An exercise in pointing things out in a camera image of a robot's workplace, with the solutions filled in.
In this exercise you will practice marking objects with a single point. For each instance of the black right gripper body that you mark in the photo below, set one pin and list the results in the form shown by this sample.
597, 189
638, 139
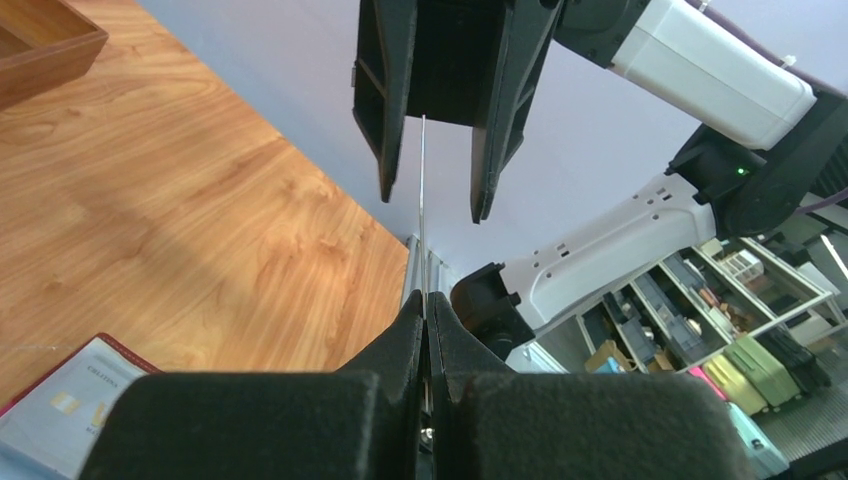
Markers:
455, 47

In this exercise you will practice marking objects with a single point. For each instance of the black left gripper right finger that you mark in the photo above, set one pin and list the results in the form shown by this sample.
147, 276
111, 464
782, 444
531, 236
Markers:
492, 422

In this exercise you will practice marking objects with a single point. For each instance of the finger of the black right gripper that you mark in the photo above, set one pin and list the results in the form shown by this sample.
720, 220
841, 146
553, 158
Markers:
383, 68
523, 31

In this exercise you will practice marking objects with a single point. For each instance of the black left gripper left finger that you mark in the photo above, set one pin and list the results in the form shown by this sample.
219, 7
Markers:
361, 421

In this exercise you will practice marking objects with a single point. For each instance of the thin credit card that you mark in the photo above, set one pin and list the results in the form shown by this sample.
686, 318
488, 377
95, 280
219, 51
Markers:
423, 250

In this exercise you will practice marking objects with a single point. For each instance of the red card holder wallet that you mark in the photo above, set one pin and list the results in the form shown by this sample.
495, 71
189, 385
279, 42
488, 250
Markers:
49, 428

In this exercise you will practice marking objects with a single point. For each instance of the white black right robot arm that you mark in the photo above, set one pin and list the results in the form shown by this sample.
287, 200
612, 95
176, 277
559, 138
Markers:
766, 132

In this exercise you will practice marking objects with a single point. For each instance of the storage shelf rack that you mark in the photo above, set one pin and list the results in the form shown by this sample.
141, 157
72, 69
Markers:
762, 321

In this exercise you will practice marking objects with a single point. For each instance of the wooden compartment tray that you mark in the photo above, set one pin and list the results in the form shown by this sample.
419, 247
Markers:
44, 44

